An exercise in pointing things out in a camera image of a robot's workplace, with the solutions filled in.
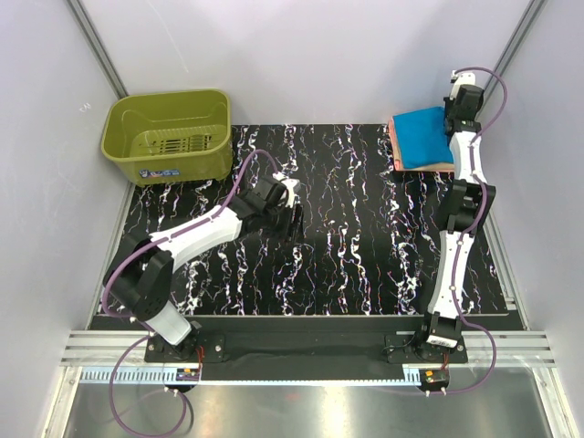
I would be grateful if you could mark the aluminium frame rail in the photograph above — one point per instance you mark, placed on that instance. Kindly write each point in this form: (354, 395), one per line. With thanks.
(529, 348)

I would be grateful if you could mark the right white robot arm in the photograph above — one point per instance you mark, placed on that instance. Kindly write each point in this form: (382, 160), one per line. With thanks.
(462, 216)

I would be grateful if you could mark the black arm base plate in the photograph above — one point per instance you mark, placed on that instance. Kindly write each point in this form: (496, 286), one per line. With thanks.
(382, 324)

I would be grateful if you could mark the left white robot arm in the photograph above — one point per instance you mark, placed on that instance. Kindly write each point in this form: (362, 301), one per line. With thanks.
(137, 283)

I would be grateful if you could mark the blue t shirt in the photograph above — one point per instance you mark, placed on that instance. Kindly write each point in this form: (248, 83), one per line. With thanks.
(419, 139)

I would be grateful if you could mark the olive green plastic basket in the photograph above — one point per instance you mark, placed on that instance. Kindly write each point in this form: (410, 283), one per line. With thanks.
(170, 137)

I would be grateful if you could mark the black marbled table mat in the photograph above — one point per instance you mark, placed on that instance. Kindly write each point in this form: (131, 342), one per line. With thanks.
(371, 244)

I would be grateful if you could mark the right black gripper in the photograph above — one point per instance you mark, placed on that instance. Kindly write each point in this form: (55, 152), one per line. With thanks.
(447, 101)

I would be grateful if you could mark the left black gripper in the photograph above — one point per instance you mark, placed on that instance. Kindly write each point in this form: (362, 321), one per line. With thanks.
(296, 226)

